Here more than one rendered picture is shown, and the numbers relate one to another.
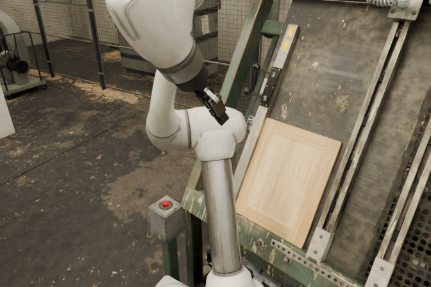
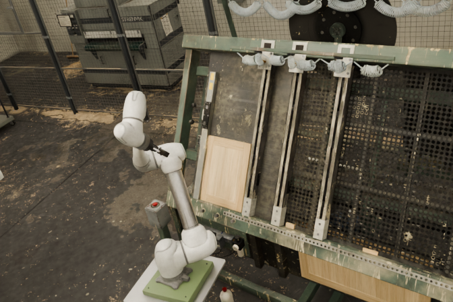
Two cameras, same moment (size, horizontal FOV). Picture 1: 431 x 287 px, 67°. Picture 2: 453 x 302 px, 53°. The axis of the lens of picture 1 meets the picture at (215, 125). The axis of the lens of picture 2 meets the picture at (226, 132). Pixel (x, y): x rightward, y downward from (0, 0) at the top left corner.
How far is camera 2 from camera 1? 178 cm
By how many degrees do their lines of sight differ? 3
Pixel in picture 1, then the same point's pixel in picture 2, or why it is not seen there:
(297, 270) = (239, 224)
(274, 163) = (218, 164)
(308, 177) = (237, 168)
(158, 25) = (131, 138)
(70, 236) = (87, 251)
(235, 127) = (178, 153)
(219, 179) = (176, 181)
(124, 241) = (133, 247)
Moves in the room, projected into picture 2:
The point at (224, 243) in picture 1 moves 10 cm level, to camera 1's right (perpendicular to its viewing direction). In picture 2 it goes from (185, 213) to (201, 209)
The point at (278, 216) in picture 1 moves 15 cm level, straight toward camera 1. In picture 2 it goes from (225, 196) to (222, 210)
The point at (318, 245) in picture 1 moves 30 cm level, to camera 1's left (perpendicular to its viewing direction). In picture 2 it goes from (246, 207) to (203, 216)
